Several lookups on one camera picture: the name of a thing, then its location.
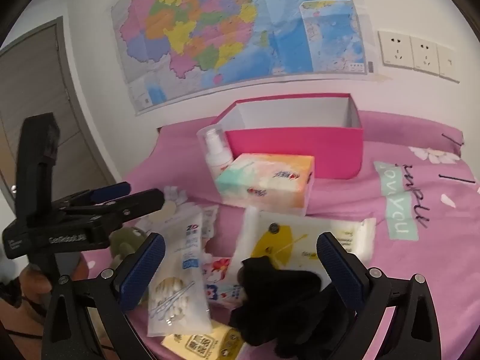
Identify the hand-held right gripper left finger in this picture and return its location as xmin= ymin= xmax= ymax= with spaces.
xmin=42 ymin=232 xmax=166 ymax=360

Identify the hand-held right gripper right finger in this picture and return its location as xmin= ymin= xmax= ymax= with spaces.
xmin=316 ymin=232 xmax=442 ymax=360

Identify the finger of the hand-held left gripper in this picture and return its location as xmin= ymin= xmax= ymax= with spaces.
xmin=50 ymin=181 xmax=133 ymax=211
xmin=62 ymin=188 xmax=166 ymax=229

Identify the green and white plush toy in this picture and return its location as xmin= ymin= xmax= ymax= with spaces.
xmin=108 ymin=226 xmax=149 ymax=271

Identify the cotton swab bag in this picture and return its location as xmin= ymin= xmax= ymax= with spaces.
xmin=147 ymin=210 xmax=212 ymax=338

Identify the black cloth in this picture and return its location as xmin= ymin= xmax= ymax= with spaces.
xmin=229 ymin=255 xmax=361 ymax=359

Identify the pink cardboard box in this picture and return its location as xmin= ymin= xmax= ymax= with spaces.
xmin=208 ymin=93 xmax=364 ymax=181

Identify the person's left hand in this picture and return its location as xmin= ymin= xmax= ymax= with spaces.
xmin=19 ymin=264 xmax=53 ymax=299

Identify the small clear plastic packet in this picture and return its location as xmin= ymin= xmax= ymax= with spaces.
xmin=200 ymin=205 xmax=220 ymax=239

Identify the pink printed bed sheet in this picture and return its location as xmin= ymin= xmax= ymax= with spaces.
xmin=80 ymin=110 xmax=480 ymax=360

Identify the floral pocket tissue packet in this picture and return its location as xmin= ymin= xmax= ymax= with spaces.
xmin=200 ymin=257 xmax=248 ymax=308

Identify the grey-brown door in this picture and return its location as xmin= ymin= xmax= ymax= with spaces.
xmin=0 ymin=17 xmax=119 ymax=211

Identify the white spray bottle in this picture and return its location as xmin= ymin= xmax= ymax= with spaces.
xmin=197 ymin=127 xmax=235 ymax=182

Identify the cotton pad pack yellow label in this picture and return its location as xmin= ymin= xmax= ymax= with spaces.
xmin=230 ymin=206 xmax=377 ymax=271

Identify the yellow flat packet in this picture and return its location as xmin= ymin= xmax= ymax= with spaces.
xmin=161 ymin=322 xmax=248 ymax=360

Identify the pastel tissue pack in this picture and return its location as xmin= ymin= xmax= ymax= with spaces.
xmin=215 ymin=153 xmax=316 ymax=217

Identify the colourful wall map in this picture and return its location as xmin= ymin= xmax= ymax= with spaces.
xmin=111 ymin=0 xmax=370 ymax=117

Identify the white wall socket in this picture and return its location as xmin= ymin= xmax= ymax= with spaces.
xmin=378 ymin=30 xmax=415 ymax=70
xmin=410 ymin=35 xmax=440 ymax=76

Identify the white wall switch plate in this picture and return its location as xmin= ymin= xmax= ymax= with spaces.
xmin=437 ymin=44 xmax=461 ymax=83

